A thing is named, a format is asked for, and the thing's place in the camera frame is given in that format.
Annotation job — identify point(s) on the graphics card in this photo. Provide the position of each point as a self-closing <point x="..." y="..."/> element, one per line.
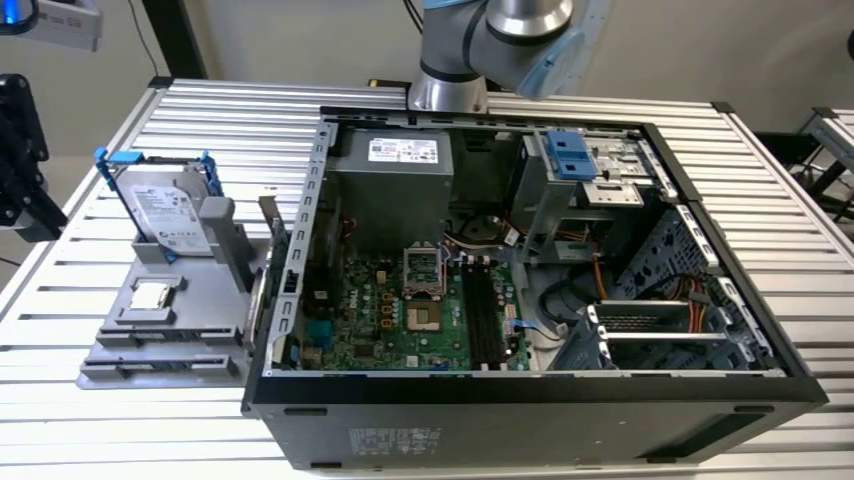
<point x="270" y="215"/>

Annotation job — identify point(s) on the perforated metal disk bay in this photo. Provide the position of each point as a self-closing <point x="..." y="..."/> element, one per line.
<point x="641" y="312"/>

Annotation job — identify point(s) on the metal side table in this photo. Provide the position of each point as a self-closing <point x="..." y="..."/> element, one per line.
<point x="835" y="125"/>

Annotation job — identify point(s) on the silver hard disk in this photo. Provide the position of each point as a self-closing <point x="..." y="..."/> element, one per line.
<point x="161" y="210"/>

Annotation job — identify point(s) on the teal port connector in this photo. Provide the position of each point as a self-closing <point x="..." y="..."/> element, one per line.
<point x="321" y="334"/>

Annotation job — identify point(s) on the thin locking lever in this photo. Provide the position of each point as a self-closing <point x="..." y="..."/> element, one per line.
<point x="445" y="275"/>

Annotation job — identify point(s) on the blue drive latch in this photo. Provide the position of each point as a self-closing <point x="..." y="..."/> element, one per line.
<point x="568" y="150"/>

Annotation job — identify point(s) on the black upright post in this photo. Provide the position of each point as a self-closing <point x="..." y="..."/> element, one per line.
<point x="174" y="40"/>

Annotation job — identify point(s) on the yellow black plug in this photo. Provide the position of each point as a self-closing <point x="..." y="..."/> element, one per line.
<point x="377" y="82"/>

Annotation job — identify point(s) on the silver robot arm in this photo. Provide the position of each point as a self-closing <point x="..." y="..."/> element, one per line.
<point x="528" y="20"/>

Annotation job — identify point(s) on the green motherboard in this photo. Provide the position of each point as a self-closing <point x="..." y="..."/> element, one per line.
<point x="361" y="325"/>

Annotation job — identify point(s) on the grey electronics box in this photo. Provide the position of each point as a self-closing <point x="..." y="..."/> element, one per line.
<point x="74" y="25"/>

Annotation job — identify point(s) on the grey power supply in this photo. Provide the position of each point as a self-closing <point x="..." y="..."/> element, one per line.
<point x="394" y="200"/>

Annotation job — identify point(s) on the blue disk carrier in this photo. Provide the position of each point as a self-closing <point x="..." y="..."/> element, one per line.
<point x="123" y="156"/>

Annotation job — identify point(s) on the black PC case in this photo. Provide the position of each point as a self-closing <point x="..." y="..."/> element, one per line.
<point x="534" y="430"/>

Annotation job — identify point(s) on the black cooler fan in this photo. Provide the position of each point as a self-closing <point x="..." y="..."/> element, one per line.
<point x="477" y="230"/>

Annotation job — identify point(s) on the black RAM slot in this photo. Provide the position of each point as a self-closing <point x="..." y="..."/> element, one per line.
<point x="481" y="315"/>
<point x="490" y="315"/>
<point x="473" y="315"/>

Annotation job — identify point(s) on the grey parts rack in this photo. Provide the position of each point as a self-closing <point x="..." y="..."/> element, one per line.
<point x="201" y="295"/>

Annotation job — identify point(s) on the grey metal drive cage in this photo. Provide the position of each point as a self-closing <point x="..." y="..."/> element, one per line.
<point x="541" y="210"/>

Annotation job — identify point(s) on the silver CPU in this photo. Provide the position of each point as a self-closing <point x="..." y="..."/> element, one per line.
<point x="150" y="296"/>

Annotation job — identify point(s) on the CPU socket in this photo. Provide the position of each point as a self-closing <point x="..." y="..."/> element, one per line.
<point x="425" y="316"/>

